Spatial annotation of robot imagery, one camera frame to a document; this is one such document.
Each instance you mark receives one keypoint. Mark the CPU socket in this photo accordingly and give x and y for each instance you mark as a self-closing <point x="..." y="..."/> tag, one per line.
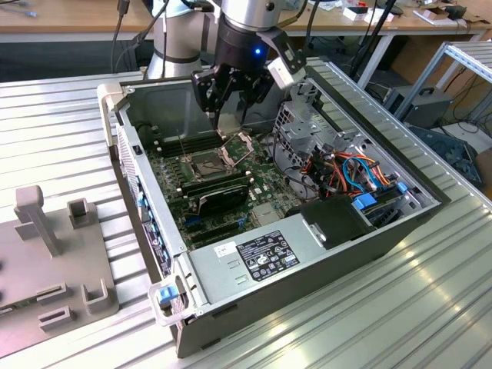
<point x="207" y="165"/>

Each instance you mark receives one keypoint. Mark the black equipment box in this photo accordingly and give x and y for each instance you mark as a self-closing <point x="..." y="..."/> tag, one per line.
<point x="426" y="111"/>

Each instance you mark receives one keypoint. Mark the grey parts rack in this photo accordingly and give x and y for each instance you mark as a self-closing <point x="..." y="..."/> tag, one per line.
<point x="30" y="261"/>

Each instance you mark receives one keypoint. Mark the silver CPU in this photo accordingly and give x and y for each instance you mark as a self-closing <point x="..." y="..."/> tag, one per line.
<point x="228" y="125"/>

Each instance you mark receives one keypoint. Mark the blue disk carrier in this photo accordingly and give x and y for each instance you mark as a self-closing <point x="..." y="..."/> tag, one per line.
<point x="363" y="201"/>

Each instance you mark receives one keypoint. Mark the silver chipset heatsink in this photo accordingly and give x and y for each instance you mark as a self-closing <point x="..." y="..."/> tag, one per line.
<point x="266" y="215"/>

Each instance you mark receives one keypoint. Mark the open grey PC case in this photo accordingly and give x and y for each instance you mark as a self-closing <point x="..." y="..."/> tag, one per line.
<point x="365" y="250"/>

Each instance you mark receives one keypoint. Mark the metal disk bay cage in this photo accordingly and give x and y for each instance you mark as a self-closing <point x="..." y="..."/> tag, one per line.
<point x="303" y="132"/>

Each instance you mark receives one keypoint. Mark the small cardboard box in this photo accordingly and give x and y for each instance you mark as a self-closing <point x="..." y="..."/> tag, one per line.
<point x="430" y="16"/>

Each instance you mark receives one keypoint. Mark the blue case latch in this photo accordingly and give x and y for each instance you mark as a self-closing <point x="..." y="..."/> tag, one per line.
<point x="169" y="296"/>

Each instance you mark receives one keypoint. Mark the green RAM stick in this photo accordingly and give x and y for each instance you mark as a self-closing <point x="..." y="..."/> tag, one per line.
<point x="15" y="310"/>

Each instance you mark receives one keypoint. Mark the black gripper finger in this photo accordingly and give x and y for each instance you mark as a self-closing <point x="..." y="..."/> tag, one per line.
<point x="201" y="88"/>
<point x="259" y="90"/>

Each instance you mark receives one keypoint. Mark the blue expansion slot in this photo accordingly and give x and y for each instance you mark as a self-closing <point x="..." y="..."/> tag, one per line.
<point x="193" y="221"/>

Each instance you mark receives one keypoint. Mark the white box red label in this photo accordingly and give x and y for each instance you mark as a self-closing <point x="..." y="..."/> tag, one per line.
<point x="355" y="15"/>

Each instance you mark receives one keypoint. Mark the black plastic shroud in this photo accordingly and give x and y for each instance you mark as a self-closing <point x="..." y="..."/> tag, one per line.
<point x="334" y="227"/>

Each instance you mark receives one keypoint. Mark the black expansion card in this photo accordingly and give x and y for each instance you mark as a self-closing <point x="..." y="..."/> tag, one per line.
<point x="225" y="200"/>

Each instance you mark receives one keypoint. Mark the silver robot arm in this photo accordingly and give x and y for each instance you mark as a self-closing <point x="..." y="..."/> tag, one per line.
<point x="173" y="38"/>

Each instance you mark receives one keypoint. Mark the long wooden desk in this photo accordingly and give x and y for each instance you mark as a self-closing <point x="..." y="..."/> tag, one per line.
<point x="57" y="21"/>
<point x="338" y="24"/>

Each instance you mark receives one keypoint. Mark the black stand pole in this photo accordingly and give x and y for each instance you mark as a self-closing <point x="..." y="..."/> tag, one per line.
<point x="377" y="28"/>

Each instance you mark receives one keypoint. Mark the silver power supply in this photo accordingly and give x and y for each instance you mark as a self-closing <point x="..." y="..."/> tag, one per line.
<point x="219" y="276"/>

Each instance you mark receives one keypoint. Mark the brown cardboard box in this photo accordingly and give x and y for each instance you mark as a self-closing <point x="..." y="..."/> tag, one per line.
<point x="485" y="169"/>

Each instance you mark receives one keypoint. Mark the aluminium profile frame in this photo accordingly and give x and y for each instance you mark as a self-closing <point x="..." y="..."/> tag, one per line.
<point x="423" y="78"/>

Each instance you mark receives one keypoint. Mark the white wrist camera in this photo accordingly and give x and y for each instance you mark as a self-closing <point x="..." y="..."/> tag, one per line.
<point x="284" y="75"/>

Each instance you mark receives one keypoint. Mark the black expansion slot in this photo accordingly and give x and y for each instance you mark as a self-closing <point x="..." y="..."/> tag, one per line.
<point x="217" y="239"/>
<point x="215" y="230"/>

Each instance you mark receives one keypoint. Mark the green motherboard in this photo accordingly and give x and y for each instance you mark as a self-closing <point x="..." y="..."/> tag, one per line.
<point x="265" y="180"/>

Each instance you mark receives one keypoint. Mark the dark teal crate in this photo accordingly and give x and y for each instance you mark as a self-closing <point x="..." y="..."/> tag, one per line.
<point x="449" y="150"/>

